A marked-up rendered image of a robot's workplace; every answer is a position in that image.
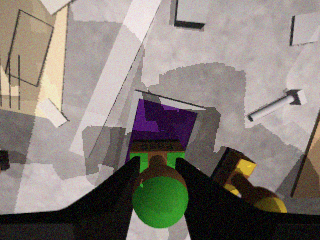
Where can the red rubber stamp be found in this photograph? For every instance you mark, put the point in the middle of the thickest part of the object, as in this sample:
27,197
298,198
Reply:
4,160

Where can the green and brown rubber stamp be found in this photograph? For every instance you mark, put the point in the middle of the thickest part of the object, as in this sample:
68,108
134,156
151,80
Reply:
160,194

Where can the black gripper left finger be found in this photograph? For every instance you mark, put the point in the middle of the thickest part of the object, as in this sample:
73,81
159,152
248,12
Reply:
104,213

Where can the cream paper card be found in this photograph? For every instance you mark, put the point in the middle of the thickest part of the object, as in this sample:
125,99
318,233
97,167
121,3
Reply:
33,36

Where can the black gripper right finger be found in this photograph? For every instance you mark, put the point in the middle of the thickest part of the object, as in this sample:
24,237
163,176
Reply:
215,213

